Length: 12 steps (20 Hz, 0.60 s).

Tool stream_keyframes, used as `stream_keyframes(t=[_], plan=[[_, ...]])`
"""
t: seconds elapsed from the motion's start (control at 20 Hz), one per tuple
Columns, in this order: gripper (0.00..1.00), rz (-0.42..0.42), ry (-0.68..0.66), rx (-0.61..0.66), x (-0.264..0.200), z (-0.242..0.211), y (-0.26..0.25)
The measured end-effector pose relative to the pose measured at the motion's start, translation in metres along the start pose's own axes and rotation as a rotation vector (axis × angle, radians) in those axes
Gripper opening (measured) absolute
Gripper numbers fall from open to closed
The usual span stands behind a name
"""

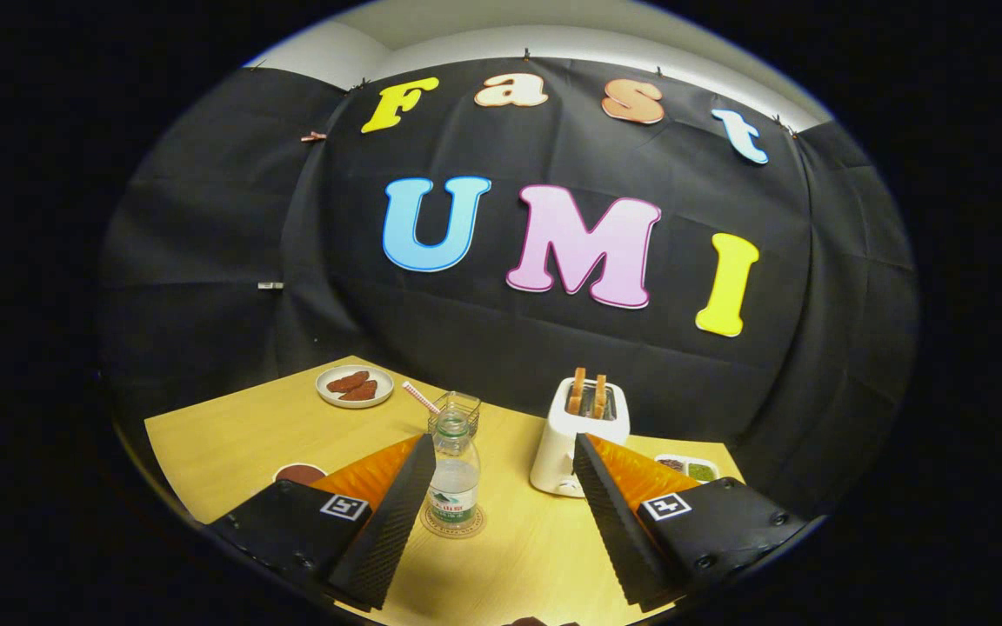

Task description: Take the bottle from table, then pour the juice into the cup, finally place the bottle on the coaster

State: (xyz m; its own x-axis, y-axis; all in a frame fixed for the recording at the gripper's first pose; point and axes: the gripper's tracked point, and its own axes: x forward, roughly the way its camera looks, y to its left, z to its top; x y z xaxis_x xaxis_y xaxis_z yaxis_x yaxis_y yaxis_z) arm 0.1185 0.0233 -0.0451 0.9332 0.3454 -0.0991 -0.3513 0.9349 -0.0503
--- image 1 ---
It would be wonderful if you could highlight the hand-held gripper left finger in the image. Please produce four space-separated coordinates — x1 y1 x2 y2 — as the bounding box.
205 433 438 612

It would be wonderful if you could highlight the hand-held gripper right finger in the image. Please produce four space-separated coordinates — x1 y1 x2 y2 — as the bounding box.
572 432 806 614

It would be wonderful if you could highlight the clear plastic juice bottle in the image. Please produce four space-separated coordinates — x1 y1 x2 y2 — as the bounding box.
425 411 481 531

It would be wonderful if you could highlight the round cork coaster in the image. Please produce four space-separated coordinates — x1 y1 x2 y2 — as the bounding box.
420 504 486 540

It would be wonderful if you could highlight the beige cup with wooden handle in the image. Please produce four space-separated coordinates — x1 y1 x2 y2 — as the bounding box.
272 463 329 486

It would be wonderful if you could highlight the wooden table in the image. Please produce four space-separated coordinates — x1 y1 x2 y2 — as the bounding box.
144 355 745 626

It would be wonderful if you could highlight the white toaster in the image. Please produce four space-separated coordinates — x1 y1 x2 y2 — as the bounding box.
530 376 631 498

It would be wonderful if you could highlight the white divided dish with beans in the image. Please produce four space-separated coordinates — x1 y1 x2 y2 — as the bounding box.
653 454 720 484

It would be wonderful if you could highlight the red striped straw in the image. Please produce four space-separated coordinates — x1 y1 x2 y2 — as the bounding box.
402 381 442 416

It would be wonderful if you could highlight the round white plate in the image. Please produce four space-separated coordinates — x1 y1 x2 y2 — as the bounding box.
316 364 395 410

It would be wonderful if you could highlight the black backdrop cloth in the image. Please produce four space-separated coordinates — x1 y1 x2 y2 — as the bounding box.
97 57 919 523

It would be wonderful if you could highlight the wire mesh holder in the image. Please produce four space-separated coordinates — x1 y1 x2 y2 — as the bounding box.
427 391 482 438

